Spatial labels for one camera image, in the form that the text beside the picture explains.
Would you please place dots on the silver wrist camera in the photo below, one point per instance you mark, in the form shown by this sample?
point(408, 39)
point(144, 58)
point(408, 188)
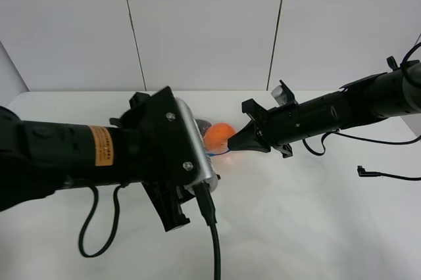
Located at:
point(202, 165)
point(279, 95)

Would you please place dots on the dark purple eggplant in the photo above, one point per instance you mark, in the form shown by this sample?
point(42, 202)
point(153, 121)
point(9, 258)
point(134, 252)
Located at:
point(203, 126)

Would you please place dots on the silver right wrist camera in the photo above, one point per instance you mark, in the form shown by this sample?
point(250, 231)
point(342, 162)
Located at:
point(279, 95)

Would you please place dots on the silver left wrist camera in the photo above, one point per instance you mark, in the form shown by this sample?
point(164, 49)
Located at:
point(202, 165)

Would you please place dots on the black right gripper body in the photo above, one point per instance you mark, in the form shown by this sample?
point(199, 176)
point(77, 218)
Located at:
point(275, 126)

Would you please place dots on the orange fruit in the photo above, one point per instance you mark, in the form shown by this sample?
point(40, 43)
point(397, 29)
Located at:
point(216, 137)

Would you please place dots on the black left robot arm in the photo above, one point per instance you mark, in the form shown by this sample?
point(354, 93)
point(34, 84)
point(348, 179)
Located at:
point(40, 158)

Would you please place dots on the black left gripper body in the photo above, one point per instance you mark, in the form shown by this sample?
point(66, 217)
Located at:
point(159, 153)

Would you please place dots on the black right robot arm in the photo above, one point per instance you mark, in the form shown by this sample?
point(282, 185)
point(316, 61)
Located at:
point(363, 102)

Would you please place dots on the clear zip bag blue seal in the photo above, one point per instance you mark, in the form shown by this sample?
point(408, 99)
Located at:
point(211, 154)

